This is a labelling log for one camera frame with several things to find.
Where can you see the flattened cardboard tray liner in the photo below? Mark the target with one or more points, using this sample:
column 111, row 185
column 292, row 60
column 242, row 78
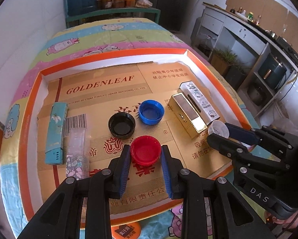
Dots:
column 118, row 104

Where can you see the gold rectangular box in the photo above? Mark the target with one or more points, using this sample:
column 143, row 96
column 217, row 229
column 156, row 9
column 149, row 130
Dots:
column 187, row 115

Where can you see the orange rimmed cardboard tray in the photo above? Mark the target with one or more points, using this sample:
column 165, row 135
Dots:
column 145, row 194

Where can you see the potted green plant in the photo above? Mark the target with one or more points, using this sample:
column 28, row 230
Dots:
column 225, row 60

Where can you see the teal rectangular box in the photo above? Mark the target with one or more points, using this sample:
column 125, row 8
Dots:
column 54, row 140

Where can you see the green bench table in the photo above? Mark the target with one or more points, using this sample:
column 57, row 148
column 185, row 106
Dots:
column 112, row 11

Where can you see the plastic bag with food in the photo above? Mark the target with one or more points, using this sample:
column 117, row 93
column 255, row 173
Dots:
column 143, row 4

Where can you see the white cap with QR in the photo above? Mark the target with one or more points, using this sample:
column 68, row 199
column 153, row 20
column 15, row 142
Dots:
column 219, row 128

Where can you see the brown cardboard wall sheet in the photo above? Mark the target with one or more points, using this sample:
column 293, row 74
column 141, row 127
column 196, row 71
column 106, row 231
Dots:
column 274, row 16

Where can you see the green bottle on counter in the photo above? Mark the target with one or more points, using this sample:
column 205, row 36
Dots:
column 250, row 16

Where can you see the clear plastic packet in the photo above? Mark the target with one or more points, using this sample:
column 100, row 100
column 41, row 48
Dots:
column 77, row 158

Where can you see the white cartoon lighter box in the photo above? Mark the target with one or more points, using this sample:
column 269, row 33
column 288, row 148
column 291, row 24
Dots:
column 199, row 101

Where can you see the red bottle cap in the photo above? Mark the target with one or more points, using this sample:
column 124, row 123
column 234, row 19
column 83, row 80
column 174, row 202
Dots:
column 145, row 150

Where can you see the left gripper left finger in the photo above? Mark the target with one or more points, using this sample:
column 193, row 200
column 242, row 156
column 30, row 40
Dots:
column 109, row 183

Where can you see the blue bottle cap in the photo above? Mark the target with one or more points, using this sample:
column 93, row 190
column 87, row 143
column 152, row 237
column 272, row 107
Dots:
column 151, row 112

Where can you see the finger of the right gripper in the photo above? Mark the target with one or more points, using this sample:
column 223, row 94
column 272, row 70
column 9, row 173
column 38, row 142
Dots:
column 277, row 142
column 241, row 157

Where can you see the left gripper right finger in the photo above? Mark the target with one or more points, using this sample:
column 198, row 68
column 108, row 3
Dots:
column 182, row 183

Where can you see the orange cap with label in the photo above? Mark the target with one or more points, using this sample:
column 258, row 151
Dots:
column 126, row 231

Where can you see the black refrigerator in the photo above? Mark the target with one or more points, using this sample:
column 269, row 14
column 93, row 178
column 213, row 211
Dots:
column 174, row 2

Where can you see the white kitchen counter cabinet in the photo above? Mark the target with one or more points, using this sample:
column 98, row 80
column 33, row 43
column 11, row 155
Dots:
column 219, row 29

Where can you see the colourful cartoon quilt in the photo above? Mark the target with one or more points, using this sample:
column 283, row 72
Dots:
column 86, row 47

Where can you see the dark green air fryer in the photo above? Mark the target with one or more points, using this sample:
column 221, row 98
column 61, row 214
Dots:
column 272, row 71

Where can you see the black bottle cap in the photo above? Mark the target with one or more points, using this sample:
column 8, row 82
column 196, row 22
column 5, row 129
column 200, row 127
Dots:
column 122, row 125

